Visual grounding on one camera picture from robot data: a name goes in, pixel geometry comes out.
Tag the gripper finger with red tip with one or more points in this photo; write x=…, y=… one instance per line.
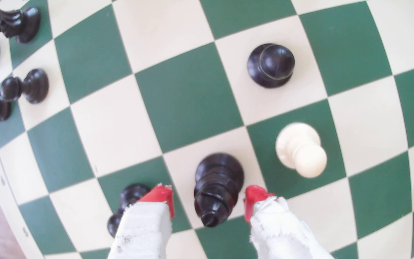
x=144, y=230
x=279, y=230

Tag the white pawn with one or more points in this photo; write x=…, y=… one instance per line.
x=300, y=149

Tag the black knight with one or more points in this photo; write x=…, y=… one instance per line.
x=27, y=25

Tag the green white chess mat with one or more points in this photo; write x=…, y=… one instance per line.
x=189, y=97

